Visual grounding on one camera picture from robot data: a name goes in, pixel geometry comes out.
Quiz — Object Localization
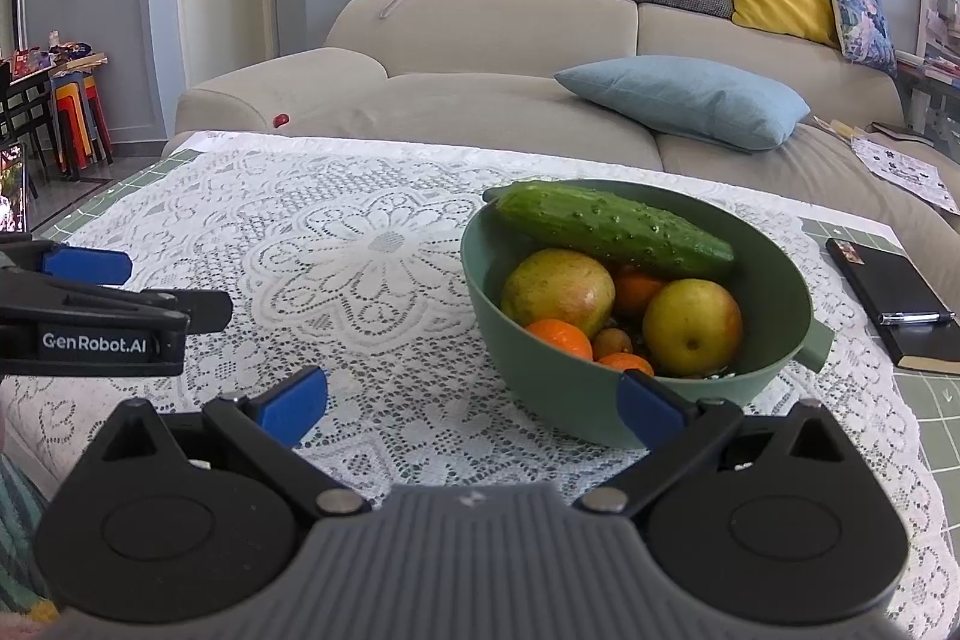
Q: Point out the small brown kiwi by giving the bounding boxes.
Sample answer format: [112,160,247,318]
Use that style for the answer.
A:
[592,326,635,360]

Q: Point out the green cucumber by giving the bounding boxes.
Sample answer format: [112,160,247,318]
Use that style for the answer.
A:
[495,181,736,281]

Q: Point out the smartphone with lit screen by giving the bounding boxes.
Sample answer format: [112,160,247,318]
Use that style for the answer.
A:
[0,141,27,234]

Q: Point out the cluttered side shelf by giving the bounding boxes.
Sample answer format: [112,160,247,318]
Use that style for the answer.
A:
[896,0,960,82]

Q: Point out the stack of colourful stools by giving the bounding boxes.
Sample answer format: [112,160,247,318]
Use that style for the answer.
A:
[51,70,113,180]

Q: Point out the black notebook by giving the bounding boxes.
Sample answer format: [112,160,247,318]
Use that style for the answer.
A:
[825,237,960,375]

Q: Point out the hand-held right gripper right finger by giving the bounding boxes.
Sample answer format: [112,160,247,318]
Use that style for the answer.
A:
[570,368,867,521]

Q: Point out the printed paper sheet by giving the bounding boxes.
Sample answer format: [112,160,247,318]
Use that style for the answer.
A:
[851,136,960,217]

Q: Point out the teal striped rug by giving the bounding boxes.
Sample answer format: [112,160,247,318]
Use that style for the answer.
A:
[0,452,53,618]

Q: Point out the beige sofa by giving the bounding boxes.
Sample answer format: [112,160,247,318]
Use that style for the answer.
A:
[161,0,960,289]

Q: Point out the light blue pillow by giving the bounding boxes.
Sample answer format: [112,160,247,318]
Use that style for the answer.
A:
[553,55,811,152]

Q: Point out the dark side table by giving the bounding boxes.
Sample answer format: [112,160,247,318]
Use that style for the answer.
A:
[0,51,110,184]

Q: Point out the white lace tablecloth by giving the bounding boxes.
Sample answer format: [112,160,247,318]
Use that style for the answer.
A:
[0,130,938,637]

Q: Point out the orange tangerine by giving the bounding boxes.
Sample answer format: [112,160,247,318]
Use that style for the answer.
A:
[525,319,595,362]
[596,351,656,378]
[613,269,668,319]

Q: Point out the blue patterned cushion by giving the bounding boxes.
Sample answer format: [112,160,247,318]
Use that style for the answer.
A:
[825,0,899,79]

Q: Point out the green plastic colander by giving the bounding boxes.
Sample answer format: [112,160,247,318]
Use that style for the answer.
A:
[460,179,836,450]

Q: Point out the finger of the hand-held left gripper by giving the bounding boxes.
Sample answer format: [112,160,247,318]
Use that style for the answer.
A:
[0,241,134,289]
[0,278,233,335]

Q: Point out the large yellow-red apple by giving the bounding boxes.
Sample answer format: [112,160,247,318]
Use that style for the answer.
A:
[500,248,617,341]

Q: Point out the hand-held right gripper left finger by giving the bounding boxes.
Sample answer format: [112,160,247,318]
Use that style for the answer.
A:
[75,364,372,521]

